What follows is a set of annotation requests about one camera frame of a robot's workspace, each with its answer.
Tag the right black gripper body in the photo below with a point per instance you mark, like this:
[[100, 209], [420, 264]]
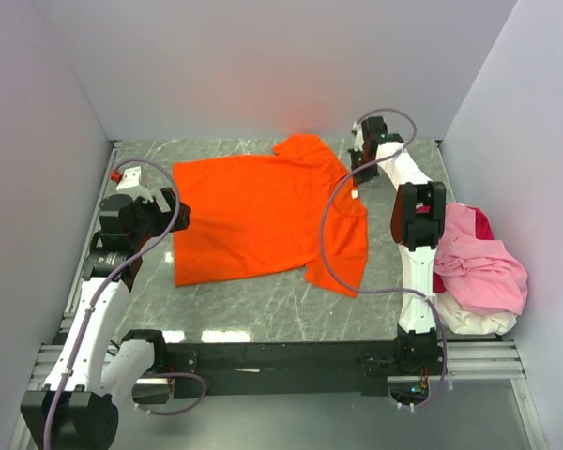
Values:
[[357, 157]]

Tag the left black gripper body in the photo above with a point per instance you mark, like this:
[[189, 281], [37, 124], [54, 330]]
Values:
[[152, 221]]

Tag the orange t shirt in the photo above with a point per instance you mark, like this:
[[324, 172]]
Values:
[[254, 215]]

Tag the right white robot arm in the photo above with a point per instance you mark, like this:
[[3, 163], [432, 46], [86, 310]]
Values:
[[416, 225]]

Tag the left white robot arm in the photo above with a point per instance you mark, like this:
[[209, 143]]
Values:
[[77, 406]]

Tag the magenta t shirt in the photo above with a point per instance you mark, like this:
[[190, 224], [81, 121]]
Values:
[[483, 231]]

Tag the pink t shirt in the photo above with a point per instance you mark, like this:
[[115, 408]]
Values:
[[481, 275]]

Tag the white t shirt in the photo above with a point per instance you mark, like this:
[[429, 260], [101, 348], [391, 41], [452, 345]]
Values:
[[462, 322]]

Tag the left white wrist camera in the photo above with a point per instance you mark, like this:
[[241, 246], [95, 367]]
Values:
[[131, 182]]

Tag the black base frame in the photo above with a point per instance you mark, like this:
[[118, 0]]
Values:
[[321, 367]]

